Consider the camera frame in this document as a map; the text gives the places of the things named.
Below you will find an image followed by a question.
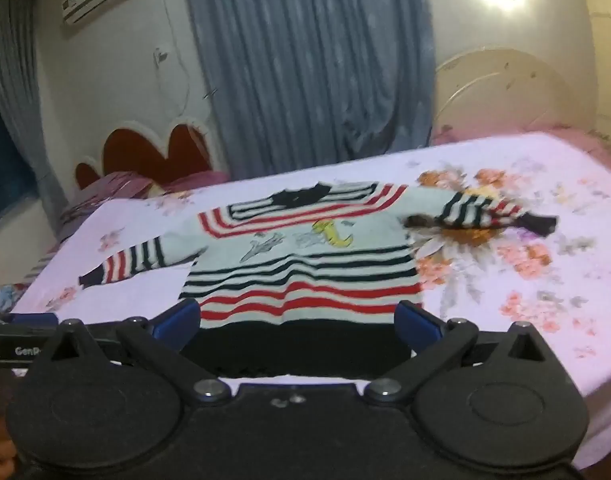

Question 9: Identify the striped pillow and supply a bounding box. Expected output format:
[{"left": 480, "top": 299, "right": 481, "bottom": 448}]
[{"left": 56, "top": 170, "right": 160, "bottom": 242}]

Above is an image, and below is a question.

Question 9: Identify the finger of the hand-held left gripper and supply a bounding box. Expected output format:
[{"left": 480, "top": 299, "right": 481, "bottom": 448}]
[{"left": 0, "top": 311, "right": 61, "bottom": 332}]

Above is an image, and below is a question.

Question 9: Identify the pink pillow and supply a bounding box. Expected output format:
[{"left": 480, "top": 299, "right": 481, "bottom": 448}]
[{"left": 163, "top": 170, "right": 232, "bottom": 194}]

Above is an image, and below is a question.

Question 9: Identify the pink bedding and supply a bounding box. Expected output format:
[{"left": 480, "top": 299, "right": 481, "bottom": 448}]
[{"left": 430, "top": 121, "right": 611, "bottom": 162}]

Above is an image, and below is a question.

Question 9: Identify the white wall cable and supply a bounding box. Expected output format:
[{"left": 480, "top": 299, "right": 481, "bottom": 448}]
[{"left": 153, "top": 0, "right": 192, "bottom": 117}]

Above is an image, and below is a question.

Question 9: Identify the grey-blue curtain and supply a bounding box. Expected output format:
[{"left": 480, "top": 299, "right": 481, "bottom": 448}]
[{"left": 178, "top": 0, "right": 437, "bottom": 182}]

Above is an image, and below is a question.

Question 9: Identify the grey window curtain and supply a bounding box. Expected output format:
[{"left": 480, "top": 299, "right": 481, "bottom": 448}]
[{"left": 0, "top": 0, "right": 70, "bottom": 217}]

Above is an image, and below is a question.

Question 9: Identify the red heart-shaped headboard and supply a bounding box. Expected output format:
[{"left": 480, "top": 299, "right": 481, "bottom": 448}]
[{"left": 74, "top": 119, "right": 230, "bottom": 192}]

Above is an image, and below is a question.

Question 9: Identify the cream round headboard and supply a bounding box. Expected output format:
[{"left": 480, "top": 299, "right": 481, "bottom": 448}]
[{"left": 433, "top": 48, "right": 595, "bottom": 134}]

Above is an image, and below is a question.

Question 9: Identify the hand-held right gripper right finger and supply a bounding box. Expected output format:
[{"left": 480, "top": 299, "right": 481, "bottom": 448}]
[{"left": 364, "top": 301, "right": 549, "bottom": 405}]

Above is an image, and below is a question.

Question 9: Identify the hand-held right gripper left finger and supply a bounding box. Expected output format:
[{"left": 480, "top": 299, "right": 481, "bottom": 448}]
[{"left": 50, "top": 298, "right": 229, "bottom": 405}]

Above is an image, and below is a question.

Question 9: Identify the striped knit sweater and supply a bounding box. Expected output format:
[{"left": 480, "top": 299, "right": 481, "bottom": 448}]
[{"left": 78, "top": 182, "right": 559, "bottom": 381}]

